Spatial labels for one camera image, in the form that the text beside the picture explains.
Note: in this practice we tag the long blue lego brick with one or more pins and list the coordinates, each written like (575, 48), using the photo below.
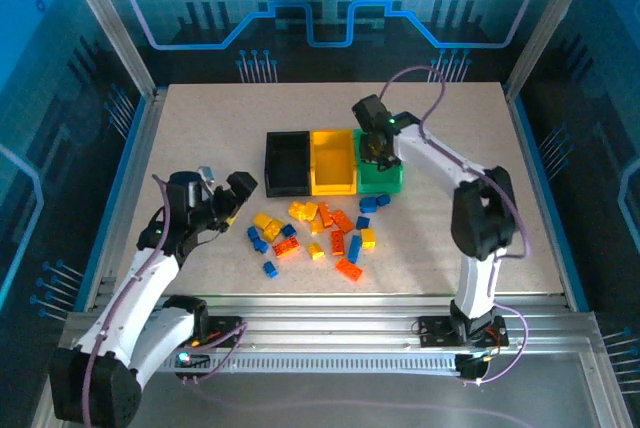
(354, 248)

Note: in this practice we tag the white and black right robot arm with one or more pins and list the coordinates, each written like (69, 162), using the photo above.
(472, 278)

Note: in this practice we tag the green plastic bin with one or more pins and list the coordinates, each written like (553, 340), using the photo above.
(385, 183)

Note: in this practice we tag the black plastic bin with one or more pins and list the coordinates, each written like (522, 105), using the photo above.
(290, 190)

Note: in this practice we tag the yellow plastic bin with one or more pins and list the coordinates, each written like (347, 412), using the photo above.
(332, 188)

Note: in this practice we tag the black control box with light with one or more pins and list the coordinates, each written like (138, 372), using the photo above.
(197, 362)

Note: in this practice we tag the aluminium side rail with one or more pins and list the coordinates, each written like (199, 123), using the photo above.
(546, 198)
(125, 198)

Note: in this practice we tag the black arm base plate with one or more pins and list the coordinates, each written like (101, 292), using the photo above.
(435, 330)
(225, 329)

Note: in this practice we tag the aluminium frame cross beam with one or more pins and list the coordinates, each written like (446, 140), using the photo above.
(325, 320)

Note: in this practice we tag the aluminium frame post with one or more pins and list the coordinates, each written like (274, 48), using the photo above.
(549, 23)
(111, 23)

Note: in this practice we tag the aluminium lower frame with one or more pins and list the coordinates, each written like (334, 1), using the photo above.
(605, 388)

